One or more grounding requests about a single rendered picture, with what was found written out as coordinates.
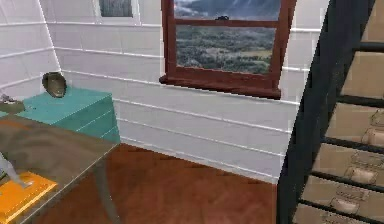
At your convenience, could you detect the olive shallow bowl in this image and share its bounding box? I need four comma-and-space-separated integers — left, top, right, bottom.
0, 93, 26, 115

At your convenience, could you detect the red-brown framed window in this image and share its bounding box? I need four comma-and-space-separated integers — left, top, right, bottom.
158, 0, 298, 101

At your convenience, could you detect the teal chest of drawers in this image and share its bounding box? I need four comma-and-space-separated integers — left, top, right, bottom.
0, 86, 122, 145

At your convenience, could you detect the grey-brown table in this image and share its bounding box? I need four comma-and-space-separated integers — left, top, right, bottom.
0, 114, 122, 224

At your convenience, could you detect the orange book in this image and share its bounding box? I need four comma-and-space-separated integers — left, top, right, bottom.
0, 171, 59, 224

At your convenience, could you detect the white framed wall picture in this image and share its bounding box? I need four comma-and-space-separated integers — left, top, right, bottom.
92, 0, 142, 26

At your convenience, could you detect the black frame tan drawer cabinet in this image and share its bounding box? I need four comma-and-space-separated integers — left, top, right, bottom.
275, 0, 384, 224

